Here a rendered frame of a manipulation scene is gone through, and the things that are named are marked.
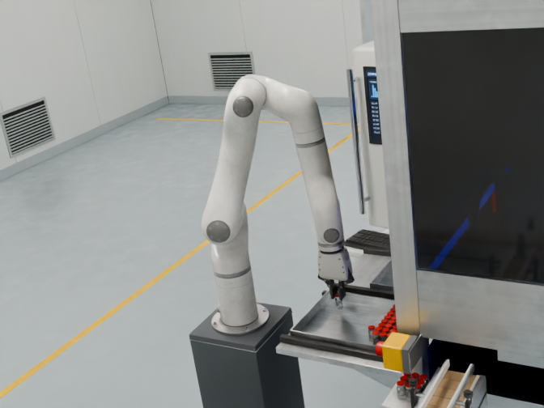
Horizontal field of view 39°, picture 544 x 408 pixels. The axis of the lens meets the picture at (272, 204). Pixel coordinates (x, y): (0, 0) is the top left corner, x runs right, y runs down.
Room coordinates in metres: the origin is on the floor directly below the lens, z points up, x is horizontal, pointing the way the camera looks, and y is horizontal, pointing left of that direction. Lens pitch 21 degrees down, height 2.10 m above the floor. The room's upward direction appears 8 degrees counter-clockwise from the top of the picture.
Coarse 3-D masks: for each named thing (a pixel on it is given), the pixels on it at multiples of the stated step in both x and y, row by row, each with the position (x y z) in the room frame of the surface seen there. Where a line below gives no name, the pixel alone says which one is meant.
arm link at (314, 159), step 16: (304, 144) 2.11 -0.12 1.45; (320, 144) 2.12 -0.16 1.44; (304, 160) 2.12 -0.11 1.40; (320, 160) 2.11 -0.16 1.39; (304, 176) 2.13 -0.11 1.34; (320, 176) 2.11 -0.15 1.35; (320, 192) 2.08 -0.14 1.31; (336, 192) 2.08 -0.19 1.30; (320, 208) 2.05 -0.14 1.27; (336, 208) 2.05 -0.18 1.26; (320, 224) 2.04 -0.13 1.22; (336, 224) 2.04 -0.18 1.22; (336, 240) 2.04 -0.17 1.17
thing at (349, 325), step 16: (320, 304) 2.16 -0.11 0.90; (352, 304) 2.15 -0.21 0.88; (368, 304) 2.13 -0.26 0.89; (384, 304) 2.10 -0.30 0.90; (304, 320) 2.07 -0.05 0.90; (320, 320) 2.09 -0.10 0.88; (336, 320) 2.07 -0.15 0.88; (352, 320) 2.06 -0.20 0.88; (368, 320) 2.05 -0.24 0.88; (304, 336) 1.97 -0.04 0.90; (320, 336) 1.94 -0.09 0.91; (336, 336) 1.98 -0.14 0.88; (352, 336) 1.97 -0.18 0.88
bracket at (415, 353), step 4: (420, 336) 1.69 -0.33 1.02; (420, 340) 1.69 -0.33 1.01; (416, 344) 1.67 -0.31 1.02; (420, 344) 1.69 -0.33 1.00; (412, 348) 1.64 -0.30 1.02; (416, 348) 1.67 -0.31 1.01; (420, 348) 1.69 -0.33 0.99; (412, 352) 1.64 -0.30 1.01; (416, 352) 1.66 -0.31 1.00; (420, 352) 1.69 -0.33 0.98; (412, 356) 1.64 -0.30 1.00; (416, 356) 1.66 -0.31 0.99; (420, 356) 1.69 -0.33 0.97; (412, 360) 1.64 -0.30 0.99; (416, 360) 1.66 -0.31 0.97; (412, 364) 1.64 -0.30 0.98; (412, 368) 1.64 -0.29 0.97
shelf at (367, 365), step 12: (360, 264) 2.44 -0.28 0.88; (372, 264) 2.42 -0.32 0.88; (384, 264) 2.41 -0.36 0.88; (360, 276) 2.34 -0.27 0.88; (372, 276) 2.33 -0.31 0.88; (276, 348) 1.97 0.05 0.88; (288, 348) 1.95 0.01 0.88; (300, 348) 1.95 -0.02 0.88; (324, 360) 1.88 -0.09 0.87; (336, 360) 1.86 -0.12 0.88; (348, 360) 1.85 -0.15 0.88; (360, 360) 1.84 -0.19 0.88; (372, 360) 1.83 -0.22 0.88; (372, 372) 1.80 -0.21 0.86; (384, 372) 1.78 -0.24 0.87; (396, 372) 1.76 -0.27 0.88
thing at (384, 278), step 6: (390, 264) 2.36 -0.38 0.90; (384, 270) 2.31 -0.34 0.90; (390, 270) 2.35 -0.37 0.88; (378, 276) 2.27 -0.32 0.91; (384, 276) 2.31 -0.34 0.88; (390, 276) 2.31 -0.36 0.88; (372, 282) 2.23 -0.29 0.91; (378, 282) 2.27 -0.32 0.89; (384, 282) 2.28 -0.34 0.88; (390, 282) 2.27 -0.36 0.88; (378, 288) 2.21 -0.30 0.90; (384, 288) 2.19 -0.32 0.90; (390, 288) 2.18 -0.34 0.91
